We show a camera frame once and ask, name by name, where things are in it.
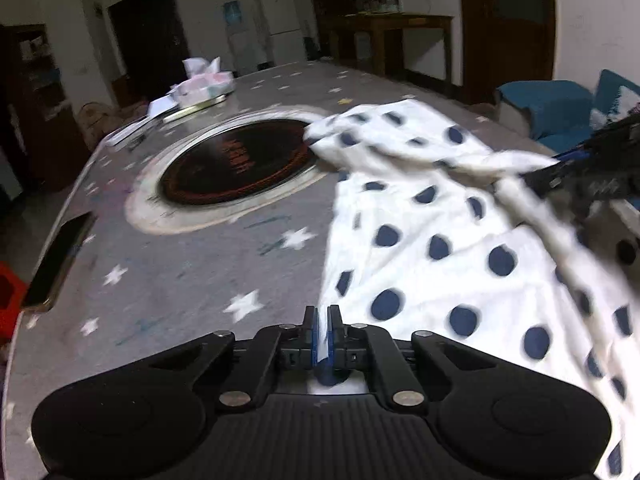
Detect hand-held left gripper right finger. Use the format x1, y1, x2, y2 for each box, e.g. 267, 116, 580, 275
320, 305, 501, 409

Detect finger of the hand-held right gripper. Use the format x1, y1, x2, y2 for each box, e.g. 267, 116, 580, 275
522, 146, 596, 194

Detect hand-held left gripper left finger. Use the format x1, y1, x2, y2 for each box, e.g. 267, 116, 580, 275
145, 306, 319, 409

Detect white polka dot cloth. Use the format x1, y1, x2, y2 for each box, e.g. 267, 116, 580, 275
303, 99, 640, 480

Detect blue cushion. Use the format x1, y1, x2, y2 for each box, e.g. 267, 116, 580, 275
592, 70, 640, 130

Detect blue sofa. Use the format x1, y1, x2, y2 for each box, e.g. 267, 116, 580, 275
495, 69, 640, 156

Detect grey star-printed tablecloth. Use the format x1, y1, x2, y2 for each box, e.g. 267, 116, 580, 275
2, 60, 561, 480

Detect brown wooden door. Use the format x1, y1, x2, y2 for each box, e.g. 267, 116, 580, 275
457, 0, 557, 106

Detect round built-in induction cooker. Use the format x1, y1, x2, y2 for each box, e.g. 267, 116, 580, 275
124, 104, 333, 237

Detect wooden side table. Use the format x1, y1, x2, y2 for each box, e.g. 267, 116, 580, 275
320, 12, 456, 86

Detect black smartphone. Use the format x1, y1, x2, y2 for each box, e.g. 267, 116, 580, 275
22, 211, 97, 313

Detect tissue pack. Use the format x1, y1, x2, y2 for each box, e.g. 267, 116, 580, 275
170, 56, 237, 109

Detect white papers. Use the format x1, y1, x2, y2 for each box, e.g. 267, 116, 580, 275
106, 99, 178, 148

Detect water dispenser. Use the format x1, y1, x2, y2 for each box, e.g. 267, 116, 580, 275
222, 0, 263, 75

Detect red plastic stool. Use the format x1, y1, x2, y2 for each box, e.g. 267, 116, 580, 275
0, 260, 29, 347

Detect white refrigerator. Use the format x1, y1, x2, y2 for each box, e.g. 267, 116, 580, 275
259, 0, 307, 67

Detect dark wooden door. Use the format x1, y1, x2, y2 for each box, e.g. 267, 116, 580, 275
107, 0, 190, 107

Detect dark wooden bookshelf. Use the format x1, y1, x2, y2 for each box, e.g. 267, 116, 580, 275
0, 24, 92, 192

